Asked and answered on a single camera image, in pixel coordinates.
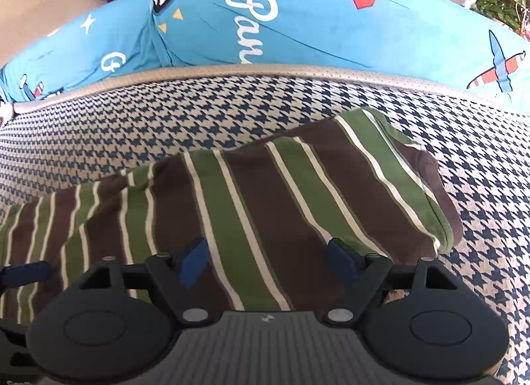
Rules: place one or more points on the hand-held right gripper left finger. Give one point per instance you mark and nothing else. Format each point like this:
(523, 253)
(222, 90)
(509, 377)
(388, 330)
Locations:
(194, 263)

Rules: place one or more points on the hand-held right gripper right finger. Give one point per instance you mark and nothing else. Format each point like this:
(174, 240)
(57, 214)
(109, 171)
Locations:
(343, 260)

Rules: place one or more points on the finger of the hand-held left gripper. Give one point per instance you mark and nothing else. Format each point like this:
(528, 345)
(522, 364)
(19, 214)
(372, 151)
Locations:
(25, 274)

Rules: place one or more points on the green brown striped t-shirt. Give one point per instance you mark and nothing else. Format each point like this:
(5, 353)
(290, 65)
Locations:
(248, 203)

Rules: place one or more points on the houndstooth sofa mat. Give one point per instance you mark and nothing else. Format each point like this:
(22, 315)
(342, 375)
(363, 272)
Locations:
(124, 128)

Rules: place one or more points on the blue printed sofa cover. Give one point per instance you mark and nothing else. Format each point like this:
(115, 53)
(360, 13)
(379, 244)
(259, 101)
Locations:
(310, 25)

